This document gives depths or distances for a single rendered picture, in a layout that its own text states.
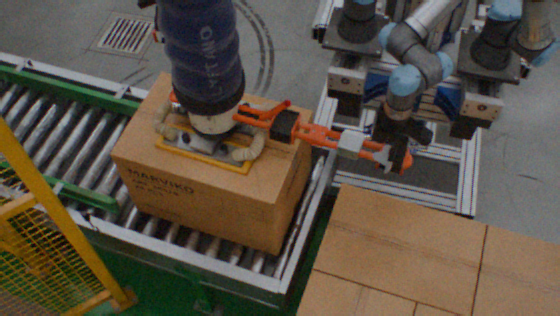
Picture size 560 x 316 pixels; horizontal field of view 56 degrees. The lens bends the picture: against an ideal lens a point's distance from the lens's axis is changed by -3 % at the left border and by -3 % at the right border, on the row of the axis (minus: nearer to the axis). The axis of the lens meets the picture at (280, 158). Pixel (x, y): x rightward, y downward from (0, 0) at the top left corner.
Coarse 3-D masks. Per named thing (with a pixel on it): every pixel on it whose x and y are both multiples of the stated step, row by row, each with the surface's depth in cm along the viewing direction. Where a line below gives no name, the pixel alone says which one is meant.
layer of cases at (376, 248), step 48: (336, 240) 209; (384, 240) 209; (432, 240) 208; (480, 240) 208; (528, 240) 207; (336, 288) 199; (384, 288) 198; (432, 288) 198; (480, 288) 197; (528, 288) 196
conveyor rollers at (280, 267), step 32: (32, 96) 256; (64, 128) 243; (96, 128) 241; (32, 160) 233; (64, 160) 234; (96, 160) 232; (320, 160) 229; (96, 192) 224; (128, 224) 214; (160, 224) 217; (256, 256) 206; (288, 256) 206
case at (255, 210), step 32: (160, 96) 199; (256, 96) 197; (128, 128) 191; (128, 160) 184; (160, 160) 183; (192, 160) 182; (256, 160) 182; (288, 160) 182; (128, 192) 206; (160, 192) 196; (192, 192) 186; (224, 192) 178; (256, 192) 175; (288, 192) 190; (192, 224) 209; (224, 224) 199; (256, 224) 189; (288, 224) 210
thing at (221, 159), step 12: (180, 132) 186; (192, 132) 186; (156, 144) 184; (168, 144) 183; (180, 144) 183; (228, 144) 183; (192, 156) 181; (204, 156) 181; (216, 156) 180; (228, 156) 180; (228, 168) 179; (240, 168) 178
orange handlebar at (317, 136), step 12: (168, 96) 181; (240, 108) 177; (252, 108) 176; (240, 120) 175; (252, 120) 174; (300, 132) 170; (312, 132) 170; (324, 132) 170; (336, 132) 170; (312, 144) 171; (324, 144) 169; (336, 144) 168; (372, 144) 167; (360, 156) 167; (372, 156) 165; (408, 156) 165
